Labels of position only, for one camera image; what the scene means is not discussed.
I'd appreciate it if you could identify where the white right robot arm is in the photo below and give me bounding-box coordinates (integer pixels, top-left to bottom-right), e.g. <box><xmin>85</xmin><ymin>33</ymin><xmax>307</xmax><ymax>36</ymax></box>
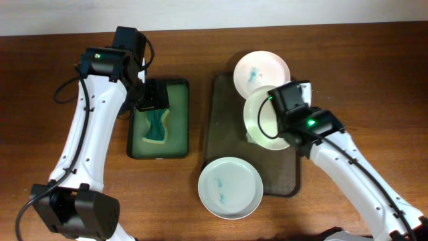
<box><xmin>276</xmin><ymin>107</ymin><xmax>427</xmax><ymax>240</ymax></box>

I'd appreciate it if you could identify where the dark green water tray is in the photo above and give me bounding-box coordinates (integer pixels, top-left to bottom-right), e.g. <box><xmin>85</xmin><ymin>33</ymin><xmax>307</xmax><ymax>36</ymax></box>
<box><xmin>126</xmin><ymin>79</ymin><xmax>189</xmax><ymax>159</ymax></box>

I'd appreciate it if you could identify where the pale green plate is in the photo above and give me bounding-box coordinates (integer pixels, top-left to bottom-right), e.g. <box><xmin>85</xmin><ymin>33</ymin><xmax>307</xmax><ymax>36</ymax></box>
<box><xmin>198</xmin><ymin>157</ymin><xmax>263</xmax><ymax>220</ymax></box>

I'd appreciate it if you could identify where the cream plate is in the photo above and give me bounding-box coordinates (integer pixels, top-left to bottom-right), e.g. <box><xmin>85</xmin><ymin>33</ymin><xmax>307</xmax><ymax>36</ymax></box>
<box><xmin>243</xmin><ymin>86</ymin><xmax>290</xmax><ymax>151</ymax></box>

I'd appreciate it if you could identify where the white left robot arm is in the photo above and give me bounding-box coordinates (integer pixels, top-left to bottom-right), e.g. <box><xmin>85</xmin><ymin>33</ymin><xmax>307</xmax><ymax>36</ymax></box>
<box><xmin>26</xmin><ymin>44</ymin><xmax>168</xmax><ymax>240</ymax></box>

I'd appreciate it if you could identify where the green yellow sponge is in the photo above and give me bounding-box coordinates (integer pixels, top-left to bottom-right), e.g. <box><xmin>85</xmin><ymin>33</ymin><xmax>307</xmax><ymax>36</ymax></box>
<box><xmin>142</xmin><ymin>108</ymin><xmax>169</xmax><ymax>144</ymax></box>

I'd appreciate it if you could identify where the large brown serving tray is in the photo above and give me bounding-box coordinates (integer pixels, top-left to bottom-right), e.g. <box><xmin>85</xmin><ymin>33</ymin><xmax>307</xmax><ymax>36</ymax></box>
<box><xmin>202</xmin><ymin>72</ymin><xmax>302</xmax><ymax>197</ymax></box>

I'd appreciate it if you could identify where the pink plate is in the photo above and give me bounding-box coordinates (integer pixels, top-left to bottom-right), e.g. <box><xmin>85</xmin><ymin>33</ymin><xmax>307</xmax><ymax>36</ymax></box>
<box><xmin>233</xmin><ymin>51</ymin><xmax>291</xmax><ymax>99</ymax></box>

